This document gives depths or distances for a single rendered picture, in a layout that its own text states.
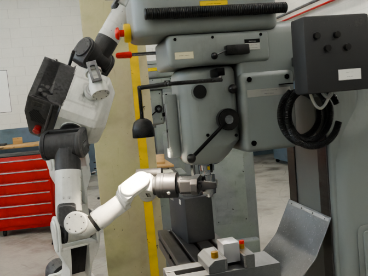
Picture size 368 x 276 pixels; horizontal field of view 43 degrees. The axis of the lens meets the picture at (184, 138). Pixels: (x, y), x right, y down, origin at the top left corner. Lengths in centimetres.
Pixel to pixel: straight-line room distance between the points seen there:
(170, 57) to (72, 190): 56
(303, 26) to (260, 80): 28
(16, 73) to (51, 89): 887
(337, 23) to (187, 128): 55
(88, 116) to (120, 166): 158
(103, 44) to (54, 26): 876
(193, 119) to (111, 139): 183
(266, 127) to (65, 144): 69
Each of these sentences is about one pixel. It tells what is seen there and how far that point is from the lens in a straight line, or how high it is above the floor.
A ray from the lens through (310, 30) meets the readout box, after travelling 133.
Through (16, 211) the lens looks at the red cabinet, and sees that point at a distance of 623.
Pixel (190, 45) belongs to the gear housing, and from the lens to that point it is 147.
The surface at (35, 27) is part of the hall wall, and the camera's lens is 1071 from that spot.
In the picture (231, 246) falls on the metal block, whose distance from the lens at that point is 147.
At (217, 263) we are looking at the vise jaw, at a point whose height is 104.
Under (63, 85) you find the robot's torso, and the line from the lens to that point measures 180.
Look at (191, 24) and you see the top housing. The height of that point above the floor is 175.
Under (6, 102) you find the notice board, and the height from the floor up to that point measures 176.
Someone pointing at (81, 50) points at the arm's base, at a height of 175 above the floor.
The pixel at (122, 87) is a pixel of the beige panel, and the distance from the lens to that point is 327.
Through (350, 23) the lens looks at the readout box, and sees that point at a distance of 140.
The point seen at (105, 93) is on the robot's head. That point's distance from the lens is 171.
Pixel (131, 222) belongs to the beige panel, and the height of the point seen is 69.
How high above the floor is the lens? 154
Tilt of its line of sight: 5 degrees down
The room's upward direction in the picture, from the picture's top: 5 degrees counter-clockwise
